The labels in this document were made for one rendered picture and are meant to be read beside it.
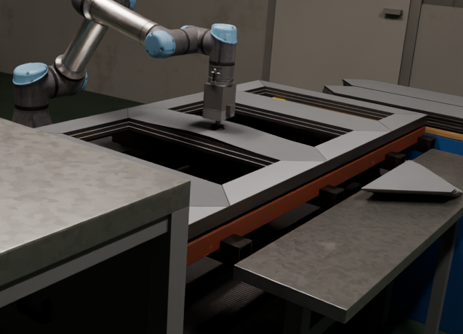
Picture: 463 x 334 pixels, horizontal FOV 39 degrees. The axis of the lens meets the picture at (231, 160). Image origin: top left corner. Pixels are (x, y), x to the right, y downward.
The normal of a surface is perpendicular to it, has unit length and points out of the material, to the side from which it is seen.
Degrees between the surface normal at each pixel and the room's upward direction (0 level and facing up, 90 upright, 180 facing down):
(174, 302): 90
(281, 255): 0
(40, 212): 0
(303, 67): 90
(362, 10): 90
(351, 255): 0
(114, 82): 90
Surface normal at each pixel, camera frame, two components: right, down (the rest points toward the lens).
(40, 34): -0.51, 0.24
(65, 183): 0.07, -0.95
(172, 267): 0.81, 0.24
